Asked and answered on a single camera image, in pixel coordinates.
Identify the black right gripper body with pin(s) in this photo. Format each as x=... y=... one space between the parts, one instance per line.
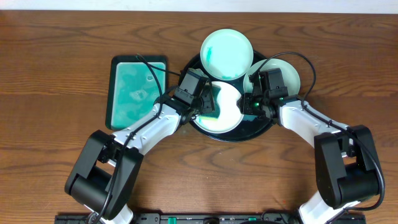
x=245 y=106

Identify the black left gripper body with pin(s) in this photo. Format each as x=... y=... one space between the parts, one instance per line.
x=207 y=101

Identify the green yellow sponge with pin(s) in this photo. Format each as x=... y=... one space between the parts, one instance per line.
x=210 y=118

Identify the white plate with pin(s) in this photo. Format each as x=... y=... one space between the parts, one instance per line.
x=230 y=115

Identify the mint plate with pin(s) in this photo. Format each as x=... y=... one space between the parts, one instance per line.
x=290 y=75
x=226 y=54

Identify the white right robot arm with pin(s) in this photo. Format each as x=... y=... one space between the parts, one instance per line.
x=348 y=171

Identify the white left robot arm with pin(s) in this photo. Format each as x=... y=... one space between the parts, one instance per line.
x=104 y=175

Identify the black round tray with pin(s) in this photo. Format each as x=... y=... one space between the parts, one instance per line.
x=250 y=126

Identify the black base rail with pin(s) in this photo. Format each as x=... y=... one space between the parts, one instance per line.
x=155 y=218

